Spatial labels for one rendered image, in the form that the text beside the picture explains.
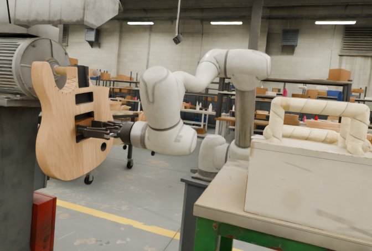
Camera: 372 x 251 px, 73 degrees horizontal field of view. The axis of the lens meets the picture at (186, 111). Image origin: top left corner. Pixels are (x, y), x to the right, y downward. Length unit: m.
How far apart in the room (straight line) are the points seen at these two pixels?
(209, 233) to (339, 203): 0.30
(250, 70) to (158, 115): 0.58
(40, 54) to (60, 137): 0.38
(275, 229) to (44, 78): 0.73
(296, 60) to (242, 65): 10.88
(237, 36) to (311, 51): 3.23
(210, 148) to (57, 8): 1.05
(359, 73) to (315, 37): 2.27
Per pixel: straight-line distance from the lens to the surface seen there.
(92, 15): 0.92
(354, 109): 0.64
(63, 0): 0.96
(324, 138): 0.80
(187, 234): 1.70
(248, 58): 1.16
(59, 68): 1.12
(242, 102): 1.27
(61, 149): 0.92
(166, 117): 0.70
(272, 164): 0.62
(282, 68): 11.92
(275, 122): 0.62
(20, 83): 1.12
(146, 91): 0.67
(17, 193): 1.39
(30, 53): 1.12
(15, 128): 1.29
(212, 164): 1.55
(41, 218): 1.50
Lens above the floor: 1.19
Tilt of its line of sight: 3 degrees down
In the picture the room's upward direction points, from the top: 5 degrees clockwise
